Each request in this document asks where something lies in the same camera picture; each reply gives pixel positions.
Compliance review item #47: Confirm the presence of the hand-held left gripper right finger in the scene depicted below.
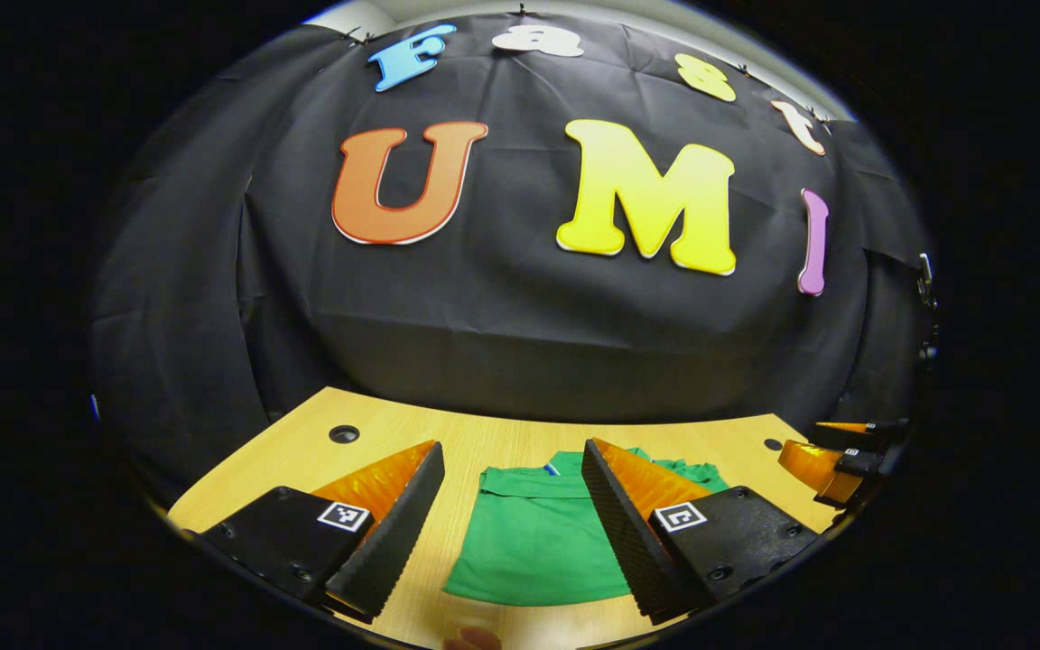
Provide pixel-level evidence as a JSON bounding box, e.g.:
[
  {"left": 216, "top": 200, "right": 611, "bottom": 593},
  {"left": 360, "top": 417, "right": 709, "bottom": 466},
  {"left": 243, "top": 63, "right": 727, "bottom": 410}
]
[{"left": 581, "top": 438, "right": 821, "bottom": 626}]

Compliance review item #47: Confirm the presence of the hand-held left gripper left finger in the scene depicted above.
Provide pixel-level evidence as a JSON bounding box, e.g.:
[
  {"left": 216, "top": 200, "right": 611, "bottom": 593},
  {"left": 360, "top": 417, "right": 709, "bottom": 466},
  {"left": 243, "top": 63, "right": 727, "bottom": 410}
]
[{"left": 200, "top": 440, "right": 446, "bottom": 626}]

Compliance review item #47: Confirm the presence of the green T-shirt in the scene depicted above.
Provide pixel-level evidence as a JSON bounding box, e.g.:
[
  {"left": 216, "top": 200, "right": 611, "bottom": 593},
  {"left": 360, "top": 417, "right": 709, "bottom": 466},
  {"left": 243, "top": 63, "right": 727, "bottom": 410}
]
[{"left": 443, "top": 447, "right": 730, "bottom": 608}]

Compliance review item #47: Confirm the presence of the grey metal stand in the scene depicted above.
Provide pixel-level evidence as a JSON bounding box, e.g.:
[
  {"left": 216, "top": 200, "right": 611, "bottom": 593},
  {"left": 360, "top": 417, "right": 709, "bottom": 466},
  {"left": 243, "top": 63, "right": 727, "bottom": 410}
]
[{"left": 915, "top": 253, "right": 941, "bottom": 362}]

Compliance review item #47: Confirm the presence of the black backdrop cloth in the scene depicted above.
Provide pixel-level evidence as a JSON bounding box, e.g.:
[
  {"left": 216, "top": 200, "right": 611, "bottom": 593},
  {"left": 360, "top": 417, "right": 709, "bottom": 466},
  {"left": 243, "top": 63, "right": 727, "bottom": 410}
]
[{"left": 91, "top": 14, "right": 932, "bottom": 488}]

